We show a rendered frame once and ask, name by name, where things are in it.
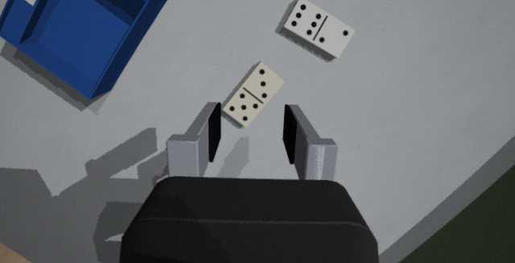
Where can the white domino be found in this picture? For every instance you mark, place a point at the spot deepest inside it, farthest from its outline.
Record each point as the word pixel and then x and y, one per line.
pixel 319 27

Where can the beige domino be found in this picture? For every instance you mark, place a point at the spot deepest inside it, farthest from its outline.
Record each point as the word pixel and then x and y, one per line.
pixel 254 93

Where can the blue rack of bins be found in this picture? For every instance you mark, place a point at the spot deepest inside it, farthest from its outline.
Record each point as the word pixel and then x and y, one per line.
pixel 80 41

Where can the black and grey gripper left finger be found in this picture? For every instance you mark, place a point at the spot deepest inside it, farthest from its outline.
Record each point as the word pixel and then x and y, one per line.
pixel 188 154

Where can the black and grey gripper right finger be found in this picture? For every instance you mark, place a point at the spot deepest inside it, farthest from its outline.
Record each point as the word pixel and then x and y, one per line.
pixel 314 157

